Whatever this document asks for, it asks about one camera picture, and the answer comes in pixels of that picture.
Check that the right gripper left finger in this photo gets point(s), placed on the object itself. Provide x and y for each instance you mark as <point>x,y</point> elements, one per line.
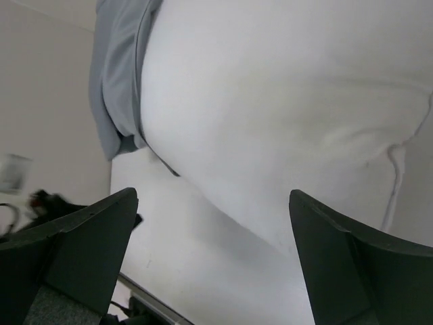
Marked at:
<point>65,271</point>

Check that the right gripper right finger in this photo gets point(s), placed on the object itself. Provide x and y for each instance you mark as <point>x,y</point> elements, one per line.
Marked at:
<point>355,274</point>

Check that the white pillow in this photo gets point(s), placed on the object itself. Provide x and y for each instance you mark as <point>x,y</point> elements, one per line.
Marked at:
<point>249,100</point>

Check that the grey pillowcase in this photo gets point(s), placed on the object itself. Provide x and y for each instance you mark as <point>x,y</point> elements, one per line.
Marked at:
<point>122,31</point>

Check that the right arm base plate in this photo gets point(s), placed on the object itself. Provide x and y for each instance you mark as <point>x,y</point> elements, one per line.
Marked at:
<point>144,308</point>

